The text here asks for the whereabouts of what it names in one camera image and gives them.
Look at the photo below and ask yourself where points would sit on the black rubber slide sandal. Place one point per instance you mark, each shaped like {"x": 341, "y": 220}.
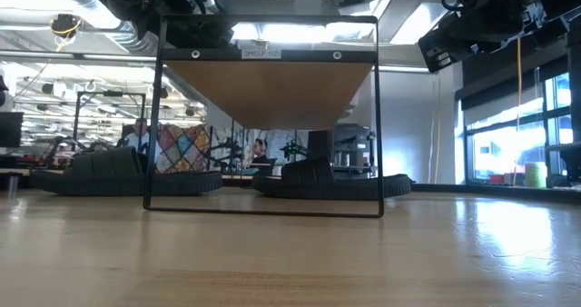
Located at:
{"x": 113, "y": 171}
{"x": 318, "y": 186}

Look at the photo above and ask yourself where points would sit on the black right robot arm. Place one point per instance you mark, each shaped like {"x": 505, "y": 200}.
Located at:
{"x": 551, "y": 7}

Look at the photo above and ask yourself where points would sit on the black background robot arm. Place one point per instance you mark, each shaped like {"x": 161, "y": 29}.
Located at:
{"x": 292, "y": 150}
{"x": 224, "y": 155}

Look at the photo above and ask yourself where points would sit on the colourful patchwork panel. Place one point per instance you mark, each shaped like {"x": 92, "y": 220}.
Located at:
{"x": 181, "y": 150}

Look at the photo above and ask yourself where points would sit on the person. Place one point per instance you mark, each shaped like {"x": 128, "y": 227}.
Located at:
{"x": 138, "y": 139}
{"x": 261, "y": 155}

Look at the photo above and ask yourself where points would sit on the black background screen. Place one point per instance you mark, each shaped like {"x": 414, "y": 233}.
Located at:
{"x": 320, "y": 143}

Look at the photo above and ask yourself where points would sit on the green cup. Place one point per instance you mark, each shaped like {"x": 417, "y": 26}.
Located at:
{"x": 535, "y": 175}

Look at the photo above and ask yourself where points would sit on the black background machine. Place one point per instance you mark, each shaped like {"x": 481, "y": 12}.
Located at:
{"x": 358, "y": 139}

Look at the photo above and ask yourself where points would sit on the black background monitor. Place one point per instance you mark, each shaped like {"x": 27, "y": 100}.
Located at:
{"x": 10, "y": 130}

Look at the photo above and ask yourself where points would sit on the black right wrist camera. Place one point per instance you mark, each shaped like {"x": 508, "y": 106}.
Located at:
{"x": 447, "y": 50}

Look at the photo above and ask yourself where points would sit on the grey rectangular ceiling duct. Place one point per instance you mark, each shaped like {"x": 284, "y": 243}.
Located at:
{"x": 417, "y": 7}

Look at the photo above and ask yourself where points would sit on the silver spiral ceiling duct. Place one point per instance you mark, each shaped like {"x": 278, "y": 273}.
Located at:
{"x": 113, "y": 30}

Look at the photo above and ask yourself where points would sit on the wooden shelf with black frame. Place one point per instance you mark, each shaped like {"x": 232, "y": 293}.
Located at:
{"x": 272, "y": 93}

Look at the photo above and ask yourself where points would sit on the black tall stand frame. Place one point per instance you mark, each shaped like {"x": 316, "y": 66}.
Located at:
{"x": 111, "y": 94}

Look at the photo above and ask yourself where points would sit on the window with black frame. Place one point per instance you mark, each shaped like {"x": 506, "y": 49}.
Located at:
{"x": 508, "y": 148}

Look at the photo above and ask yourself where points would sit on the black aluminium table frame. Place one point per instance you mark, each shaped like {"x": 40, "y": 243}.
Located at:
{"x": 522, "y": 193}

